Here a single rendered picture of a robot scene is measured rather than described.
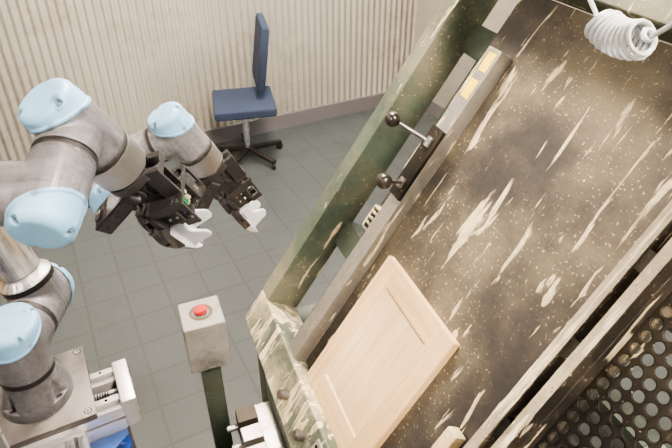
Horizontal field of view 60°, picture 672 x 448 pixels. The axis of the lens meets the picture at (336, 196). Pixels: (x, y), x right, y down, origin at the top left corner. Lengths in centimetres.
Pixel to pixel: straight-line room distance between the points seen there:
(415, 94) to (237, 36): 295
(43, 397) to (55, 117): 86
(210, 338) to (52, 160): 114
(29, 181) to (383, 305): 94
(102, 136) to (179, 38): 359
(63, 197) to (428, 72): 113
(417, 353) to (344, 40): 374
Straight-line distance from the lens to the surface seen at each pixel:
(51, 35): 422
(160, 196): 87
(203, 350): 180
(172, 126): 113
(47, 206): 69
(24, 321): 140
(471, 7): 163
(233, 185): 124
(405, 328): 138
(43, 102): 76
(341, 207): 170
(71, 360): 160
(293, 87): 475
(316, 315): 161
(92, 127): 76
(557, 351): 106
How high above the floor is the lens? 214
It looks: 33 degrees down
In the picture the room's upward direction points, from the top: straight up
